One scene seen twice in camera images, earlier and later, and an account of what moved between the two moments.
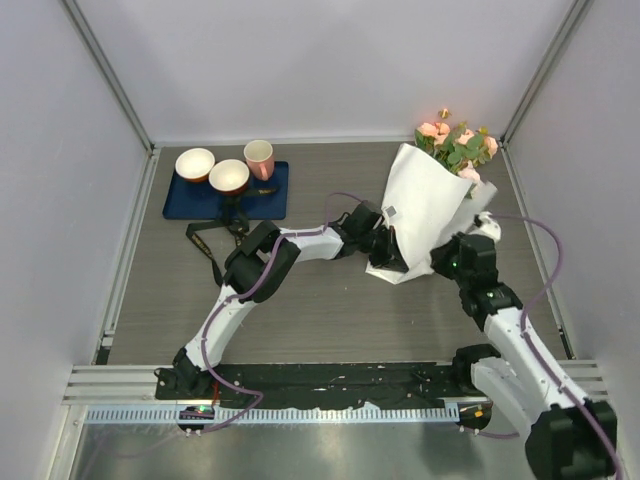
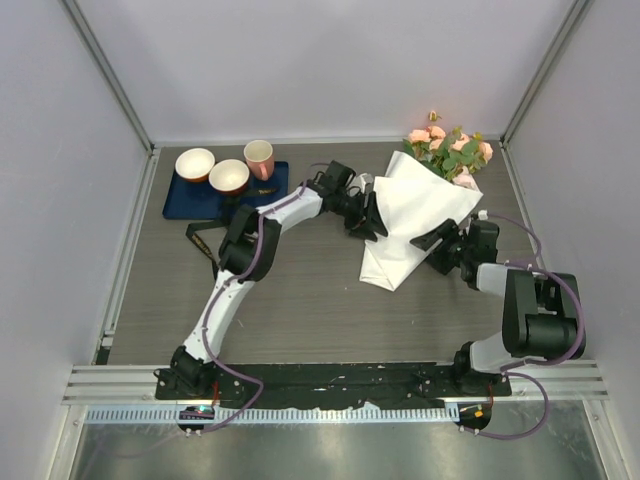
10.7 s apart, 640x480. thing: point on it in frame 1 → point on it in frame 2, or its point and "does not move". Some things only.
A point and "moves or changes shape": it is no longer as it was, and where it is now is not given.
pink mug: [259, 157] does not move
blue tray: [263, 199] does not move
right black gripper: [439, 255] does not move
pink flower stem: [490, 144] → [477, 153]
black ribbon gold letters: [237, 218] does not move
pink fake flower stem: [435, 136] moves or changes shape
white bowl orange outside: [194, 165] does not move
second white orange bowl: [229, 176] does not move
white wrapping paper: [428, 204] moves or changes shape
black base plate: [317, 384] does not move
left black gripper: [389, 250] → [367, 221]
